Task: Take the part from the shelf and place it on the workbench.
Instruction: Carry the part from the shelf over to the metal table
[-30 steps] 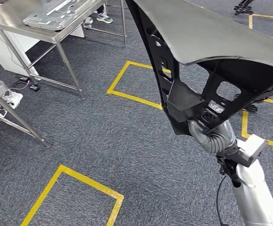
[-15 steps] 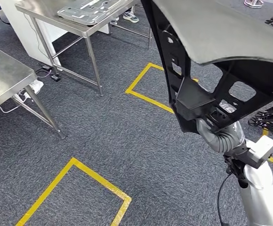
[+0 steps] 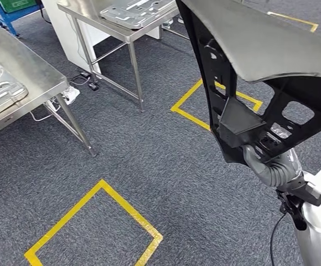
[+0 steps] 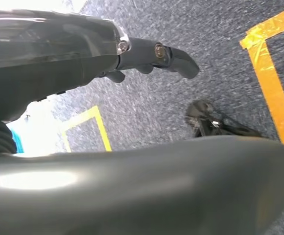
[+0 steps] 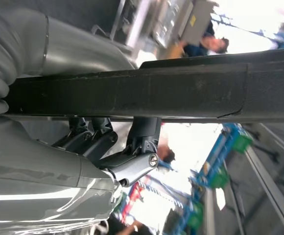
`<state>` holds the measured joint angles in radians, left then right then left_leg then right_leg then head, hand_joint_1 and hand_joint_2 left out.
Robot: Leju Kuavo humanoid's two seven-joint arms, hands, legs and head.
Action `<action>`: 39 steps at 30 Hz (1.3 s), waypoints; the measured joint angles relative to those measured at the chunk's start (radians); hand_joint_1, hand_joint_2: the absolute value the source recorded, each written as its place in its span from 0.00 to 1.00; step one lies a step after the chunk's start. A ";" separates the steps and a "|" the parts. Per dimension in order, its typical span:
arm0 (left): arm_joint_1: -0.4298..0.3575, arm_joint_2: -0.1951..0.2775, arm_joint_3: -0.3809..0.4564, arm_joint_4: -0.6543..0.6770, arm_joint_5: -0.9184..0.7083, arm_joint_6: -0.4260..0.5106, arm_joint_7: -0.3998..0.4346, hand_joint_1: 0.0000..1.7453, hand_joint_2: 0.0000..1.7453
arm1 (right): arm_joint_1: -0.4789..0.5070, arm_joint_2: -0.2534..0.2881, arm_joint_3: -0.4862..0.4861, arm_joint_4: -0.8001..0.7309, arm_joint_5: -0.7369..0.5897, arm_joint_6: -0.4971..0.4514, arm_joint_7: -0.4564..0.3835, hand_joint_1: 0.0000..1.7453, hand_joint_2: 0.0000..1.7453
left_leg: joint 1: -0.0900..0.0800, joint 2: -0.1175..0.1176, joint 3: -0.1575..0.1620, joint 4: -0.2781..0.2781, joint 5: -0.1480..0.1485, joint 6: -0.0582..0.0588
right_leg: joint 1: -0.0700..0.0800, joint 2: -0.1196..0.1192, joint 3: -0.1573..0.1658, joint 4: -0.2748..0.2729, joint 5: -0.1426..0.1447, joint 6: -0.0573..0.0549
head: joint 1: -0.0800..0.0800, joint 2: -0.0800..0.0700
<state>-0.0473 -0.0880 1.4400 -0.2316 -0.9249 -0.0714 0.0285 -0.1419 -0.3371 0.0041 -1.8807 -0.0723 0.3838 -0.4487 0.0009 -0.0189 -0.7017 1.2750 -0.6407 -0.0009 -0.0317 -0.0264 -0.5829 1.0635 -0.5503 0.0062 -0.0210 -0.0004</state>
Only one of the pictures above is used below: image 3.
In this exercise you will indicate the black plastic panel part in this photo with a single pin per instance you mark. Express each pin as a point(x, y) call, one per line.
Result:
point(260, 36)

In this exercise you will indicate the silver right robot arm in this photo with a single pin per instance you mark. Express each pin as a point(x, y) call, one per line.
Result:
point(318, 238)

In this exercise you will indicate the stainless steel workbench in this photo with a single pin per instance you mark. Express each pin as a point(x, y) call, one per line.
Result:
point(25, 62)
point(77, 9)

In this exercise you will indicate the blue metal shelf rack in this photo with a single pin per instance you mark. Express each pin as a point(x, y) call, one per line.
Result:
point(8, 20)

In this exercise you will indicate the black power adapter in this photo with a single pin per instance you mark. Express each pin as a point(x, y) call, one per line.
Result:
point(93, 87)

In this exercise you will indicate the black plug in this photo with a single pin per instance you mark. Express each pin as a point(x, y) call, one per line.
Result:
point(85, 74)

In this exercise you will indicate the stamped grey metal plate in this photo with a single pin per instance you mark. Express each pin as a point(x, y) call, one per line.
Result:
point(138, 13)
point(2, 91)

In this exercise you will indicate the white power strip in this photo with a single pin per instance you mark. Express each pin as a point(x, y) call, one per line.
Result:
point(71, 94)

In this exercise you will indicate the green plastic bin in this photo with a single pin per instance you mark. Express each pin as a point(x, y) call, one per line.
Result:
point(17, 4)

